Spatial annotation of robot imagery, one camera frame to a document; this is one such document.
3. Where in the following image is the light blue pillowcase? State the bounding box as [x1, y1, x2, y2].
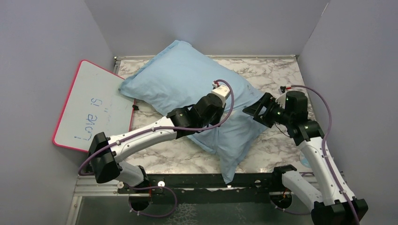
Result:
[120, 40, 266, 183]

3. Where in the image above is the small blue white packet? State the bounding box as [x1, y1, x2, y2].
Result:
[300, 157, 311, 168]

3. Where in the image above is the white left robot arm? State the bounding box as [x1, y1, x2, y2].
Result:
[88, 91, 230, 193]

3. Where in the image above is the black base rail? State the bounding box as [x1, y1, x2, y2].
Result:
[117, 173, 292, 208]

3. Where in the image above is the aluminium table edge frame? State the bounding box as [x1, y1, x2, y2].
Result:
[114, 54, 298, 62]

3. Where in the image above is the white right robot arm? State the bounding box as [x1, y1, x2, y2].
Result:
[243, 90, 368, 225]

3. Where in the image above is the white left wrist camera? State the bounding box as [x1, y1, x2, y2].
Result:
[211, 81, 230, 101]

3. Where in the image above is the pink framed whiteboard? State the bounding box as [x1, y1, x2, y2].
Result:
[52, 60, 134, 152]

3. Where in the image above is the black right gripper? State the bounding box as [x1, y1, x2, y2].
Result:
[243, 92, 293, 128]

